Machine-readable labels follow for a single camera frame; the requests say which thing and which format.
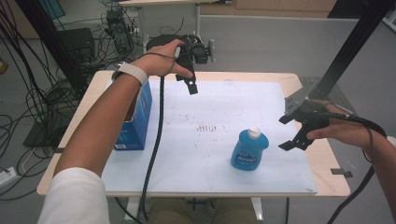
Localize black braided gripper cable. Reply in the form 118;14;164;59
138;76;166;222
326;111;389;224

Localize white shirt sleeve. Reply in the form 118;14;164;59
36;167;110;224

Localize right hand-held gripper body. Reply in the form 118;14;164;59
283;87;332;133

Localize black equipment box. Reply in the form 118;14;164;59
57;27;96;63

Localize blue bottle with white cap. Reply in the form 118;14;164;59
230;125;270;172

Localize white power strip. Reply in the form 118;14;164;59
0;166;17;189

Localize blue cardboard box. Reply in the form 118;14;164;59
113;78;153;152

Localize white-legged background table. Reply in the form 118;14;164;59
118;0;233;63

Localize tangle of black floor cables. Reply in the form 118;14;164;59
0;0;148;200

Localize black computer tower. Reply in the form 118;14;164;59
106;8;134;54

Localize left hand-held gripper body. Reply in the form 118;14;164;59
181;33;217;64

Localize white table leg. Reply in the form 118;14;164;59
125;196;141;223
251;197;265;222

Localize wooden cabinet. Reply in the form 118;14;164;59
200;0;339;18

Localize person's right hand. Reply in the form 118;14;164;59
305;98;373;150

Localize person's left hand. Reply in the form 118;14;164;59
132;38;194;79

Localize black metal stand post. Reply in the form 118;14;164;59
15;0;90;92
311;0;396;101

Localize teal board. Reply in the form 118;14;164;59
38;0;67;21

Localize white table mat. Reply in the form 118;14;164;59
101;78;318;195

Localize black floor base plate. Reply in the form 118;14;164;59
21;119;74;148

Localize wristwatch with white band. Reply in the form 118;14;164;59
111;61;149;87

